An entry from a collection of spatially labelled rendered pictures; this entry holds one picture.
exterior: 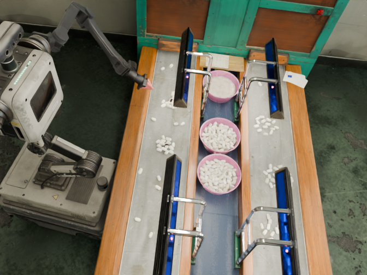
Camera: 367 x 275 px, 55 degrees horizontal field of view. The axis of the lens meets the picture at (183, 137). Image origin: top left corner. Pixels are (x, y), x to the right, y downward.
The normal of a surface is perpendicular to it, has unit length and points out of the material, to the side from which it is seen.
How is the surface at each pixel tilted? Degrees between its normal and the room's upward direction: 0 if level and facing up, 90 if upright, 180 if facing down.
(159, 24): 90
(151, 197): 0
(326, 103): 0
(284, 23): 90
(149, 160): 0
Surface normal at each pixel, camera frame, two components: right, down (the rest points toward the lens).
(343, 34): -0.04, 0.83
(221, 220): 0.09, -0.55
